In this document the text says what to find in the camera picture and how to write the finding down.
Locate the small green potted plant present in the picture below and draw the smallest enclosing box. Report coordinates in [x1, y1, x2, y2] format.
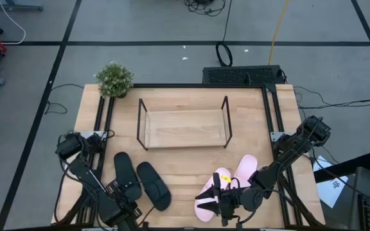
[94, 60, 135, 99]

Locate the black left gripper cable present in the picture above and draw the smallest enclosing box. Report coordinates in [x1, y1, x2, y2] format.
[138, 205, 156, 227]

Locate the black cable beside table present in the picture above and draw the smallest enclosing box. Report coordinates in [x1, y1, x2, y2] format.
[293, 85, 370, 110]

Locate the black coiled floor cable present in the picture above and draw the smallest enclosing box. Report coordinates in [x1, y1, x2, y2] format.
[215, 0, 234, 67]

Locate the wooden shelf with black frame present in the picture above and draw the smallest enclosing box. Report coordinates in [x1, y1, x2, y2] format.
[136, 95, 234, 151]

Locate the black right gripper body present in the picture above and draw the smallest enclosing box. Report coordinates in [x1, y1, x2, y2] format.
[213, 172, 247, 227]

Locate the black metal table frame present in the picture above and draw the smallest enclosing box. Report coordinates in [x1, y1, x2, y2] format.
[52, 82, 326, 230]

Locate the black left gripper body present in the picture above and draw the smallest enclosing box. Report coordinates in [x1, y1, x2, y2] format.
[106, 180, 144, 225]

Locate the thin black floor cable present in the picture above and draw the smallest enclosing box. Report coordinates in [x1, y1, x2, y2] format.
[44, 83, 85, 116]

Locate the black curved table cable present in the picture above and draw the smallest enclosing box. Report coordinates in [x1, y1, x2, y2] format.
[53, 150, 76, 225]

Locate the black perforated computer case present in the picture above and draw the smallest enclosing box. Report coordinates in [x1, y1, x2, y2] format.
[202, 65, 286, 86]

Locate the black desk edge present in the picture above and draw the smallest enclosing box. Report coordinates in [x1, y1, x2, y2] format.
[313, 152, 370, 184]

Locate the pink slide sandal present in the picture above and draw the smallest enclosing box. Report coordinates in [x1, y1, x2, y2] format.
[193, 167, 233, 223]
[231, 154, 259, 190]

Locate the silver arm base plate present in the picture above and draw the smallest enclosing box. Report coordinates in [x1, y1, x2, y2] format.
[270, 131, 290, 142]

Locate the yellow cable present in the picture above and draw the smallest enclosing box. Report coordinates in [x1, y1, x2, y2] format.
[267, 0, 291, 66]

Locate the white paper sheet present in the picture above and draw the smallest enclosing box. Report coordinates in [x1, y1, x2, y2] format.
[312, 155, 349, 209]

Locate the black slide sandal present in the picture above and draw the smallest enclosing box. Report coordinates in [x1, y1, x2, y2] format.
[113, 151, 143, 202]
[136, 161, 172, 212]

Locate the tangled black cable bundle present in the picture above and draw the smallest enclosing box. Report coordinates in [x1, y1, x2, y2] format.
[183, 0, 227, 17]

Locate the white floor cable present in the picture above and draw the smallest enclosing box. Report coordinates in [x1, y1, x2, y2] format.
[0, 0, 27, 46]

